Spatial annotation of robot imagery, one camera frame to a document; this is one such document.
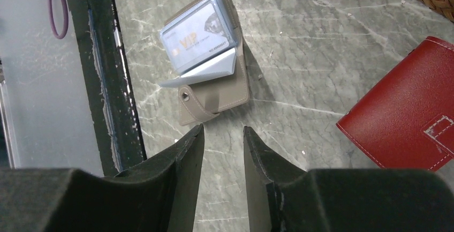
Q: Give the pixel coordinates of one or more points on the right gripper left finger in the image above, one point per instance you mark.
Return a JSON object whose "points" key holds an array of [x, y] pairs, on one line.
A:
{"points": [[159, 194]]}

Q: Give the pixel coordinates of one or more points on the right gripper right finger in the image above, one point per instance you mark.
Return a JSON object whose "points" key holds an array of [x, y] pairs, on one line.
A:
{"points": [[283, 197]]}

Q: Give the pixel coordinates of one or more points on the grey leather card holder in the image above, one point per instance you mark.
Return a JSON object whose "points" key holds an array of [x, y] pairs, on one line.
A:
{"points": [[218, 83]]}

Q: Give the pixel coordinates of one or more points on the white VIP card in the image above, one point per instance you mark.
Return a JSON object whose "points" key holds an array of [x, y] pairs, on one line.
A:
{"points": [[196, 37]]}

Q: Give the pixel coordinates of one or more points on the red leather wallet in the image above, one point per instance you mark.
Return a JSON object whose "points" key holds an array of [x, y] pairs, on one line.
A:
{"points": [[406, 119]]}

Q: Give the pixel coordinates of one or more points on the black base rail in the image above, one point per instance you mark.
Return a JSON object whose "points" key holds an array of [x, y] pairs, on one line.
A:
{"points": [[108, 84]]}

